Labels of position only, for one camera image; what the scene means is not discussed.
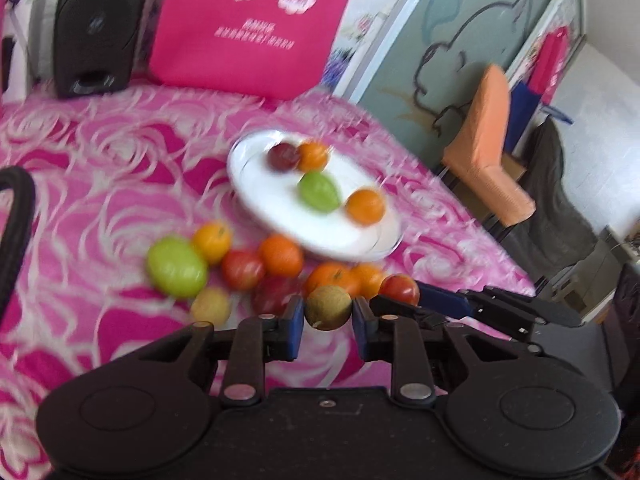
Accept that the tan longan fruit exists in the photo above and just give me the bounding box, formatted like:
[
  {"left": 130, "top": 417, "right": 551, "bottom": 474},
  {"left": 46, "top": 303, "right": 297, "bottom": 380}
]
[
  {"left": 190, "top": 287, "right": 231, "bottom": 327},
  {"left": 305, "top": 285, "right": 352, "bottom": 332}
]

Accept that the green oval fruit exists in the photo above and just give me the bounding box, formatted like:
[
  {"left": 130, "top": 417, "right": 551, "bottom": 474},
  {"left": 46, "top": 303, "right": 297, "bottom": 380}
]
[{"left": 297, "top": 171, "right": 342, "bottom": 214}]

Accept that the dark red plum large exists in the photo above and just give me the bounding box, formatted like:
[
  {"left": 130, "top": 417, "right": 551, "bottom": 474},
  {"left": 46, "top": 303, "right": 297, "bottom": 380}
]
[{"left": 267, "top": 142, "right": 300, "bottom": 172}]

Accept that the red yellow apple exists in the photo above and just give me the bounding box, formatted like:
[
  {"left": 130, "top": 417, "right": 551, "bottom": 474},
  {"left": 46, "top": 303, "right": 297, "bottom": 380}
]
[{"left": 378, "top": 274, "right": 420, "bottom": 306}]

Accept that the yellow orange right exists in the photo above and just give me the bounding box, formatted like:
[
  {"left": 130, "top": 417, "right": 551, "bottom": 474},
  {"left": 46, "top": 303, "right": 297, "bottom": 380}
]
[{"left": 352, "top": 263, "right": 386, "bottom": 300}]

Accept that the small red apple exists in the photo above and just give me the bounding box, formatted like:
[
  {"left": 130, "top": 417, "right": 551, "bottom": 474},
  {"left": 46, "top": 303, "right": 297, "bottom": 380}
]
[{"left": 220, "top": 249, "right": 266, "bottom": 292}]

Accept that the large navel orange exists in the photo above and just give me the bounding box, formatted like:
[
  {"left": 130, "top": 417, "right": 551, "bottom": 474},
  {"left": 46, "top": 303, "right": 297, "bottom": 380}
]
[{"left": 303, "top": 262, "right": 360, "bottom": 298}]

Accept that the medium orange tangerine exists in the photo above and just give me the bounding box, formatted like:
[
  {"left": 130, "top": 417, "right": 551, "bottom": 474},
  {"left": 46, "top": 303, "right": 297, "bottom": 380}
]
[{"left": 258, "top": 234, "right": 305, "bottom": 278}]

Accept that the dark cloth on chair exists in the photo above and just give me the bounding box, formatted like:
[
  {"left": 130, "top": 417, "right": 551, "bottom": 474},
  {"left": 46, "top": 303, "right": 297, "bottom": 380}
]
[{"left": 501, "top": 118, "right": 598, "bottom": 283}]

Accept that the small yellow orange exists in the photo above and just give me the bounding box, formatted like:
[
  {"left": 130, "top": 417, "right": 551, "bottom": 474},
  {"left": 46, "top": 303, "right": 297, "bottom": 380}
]
[{"left": 191, "top": 221, "right": 232, "bottom": 266}]

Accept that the green apple round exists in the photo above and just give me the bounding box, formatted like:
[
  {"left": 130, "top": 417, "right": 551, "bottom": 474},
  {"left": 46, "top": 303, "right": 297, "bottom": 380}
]
[{"left": 145, "top": 236, "right": 208, "bottom": 299}]

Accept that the orange on plate right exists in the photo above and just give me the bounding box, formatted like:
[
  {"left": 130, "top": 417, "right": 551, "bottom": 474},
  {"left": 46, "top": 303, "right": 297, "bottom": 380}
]
[{"left": 345, "top": 188, "right": 386, "bottom": 226}]

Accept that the white round plate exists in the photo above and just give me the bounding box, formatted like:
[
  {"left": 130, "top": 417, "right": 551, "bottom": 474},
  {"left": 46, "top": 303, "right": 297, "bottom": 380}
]
[{"left": 227, "top": 129, "right": 402, "bottom": 262}]

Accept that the orange chair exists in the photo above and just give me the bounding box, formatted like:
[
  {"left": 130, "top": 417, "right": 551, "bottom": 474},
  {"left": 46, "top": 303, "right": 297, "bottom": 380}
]
[{"left": 442, "top": 64, "right": 536, "bottom": 228}]

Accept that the small orange far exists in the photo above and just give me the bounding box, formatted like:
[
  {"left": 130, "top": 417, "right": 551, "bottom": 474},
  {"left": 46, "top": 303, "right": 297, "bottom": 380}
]
[{"left": 297, "top": 141, "right": 331, "bottom": 174}]

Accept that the pink rose tablecloth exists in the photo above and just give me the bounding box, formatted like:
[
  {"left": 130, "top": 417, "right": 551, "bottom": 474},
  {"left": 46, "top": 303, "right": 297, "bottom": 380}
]
[{"left": 1, "top": 84, "right": 534, "bottom": 479}]

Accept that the hanging pink bag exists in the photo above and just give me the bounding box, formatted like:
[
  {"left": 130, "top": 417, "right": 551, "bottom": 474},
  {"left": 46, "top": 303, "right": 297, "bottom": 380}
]
[{"left": 527, "top": 26, "right": 570, "bottom": 105}]

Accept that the pink tote bag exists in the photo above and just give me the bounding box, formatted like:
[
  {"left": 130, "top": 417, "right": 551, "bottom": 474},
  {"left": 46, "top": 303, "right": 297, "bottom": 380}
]
[{"left": 149, "top": 0, "right": 348, "bottom": 100}]

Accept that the black speaker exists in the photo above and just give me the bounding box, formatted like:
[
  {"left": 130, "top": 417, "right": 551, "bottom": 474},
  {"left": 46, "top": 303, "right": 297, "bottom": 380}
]
[{"left": 52, "top": 0, "right": 145, "bottom": 99}]

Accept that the black cable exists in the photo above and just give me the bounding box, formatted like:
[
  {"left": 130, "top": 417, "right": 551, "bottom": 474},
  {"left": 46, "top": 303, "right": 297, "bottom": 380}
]
[{"left": 0, "top": 164, "right": 37, "bottom": 321}]

